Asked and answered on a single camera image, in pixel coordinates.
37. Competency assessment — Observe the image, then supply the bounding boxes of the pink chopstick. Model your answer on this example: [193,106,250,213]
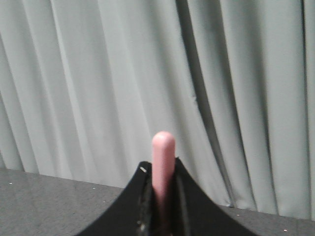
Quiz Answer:
[152,131,175,236]

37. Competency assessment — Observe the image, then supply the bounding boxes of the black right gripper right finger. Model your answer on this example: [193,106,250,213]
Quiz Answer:
[171,158,255,236]

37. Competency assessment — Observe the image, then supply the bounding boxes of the grey-white curtain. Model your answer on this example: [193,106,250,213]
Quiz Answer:
[0,0,315,219]

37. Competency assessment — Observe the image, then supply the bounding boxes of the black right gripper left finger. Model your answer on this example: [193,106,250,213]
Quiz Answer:
[80,161,155,236]

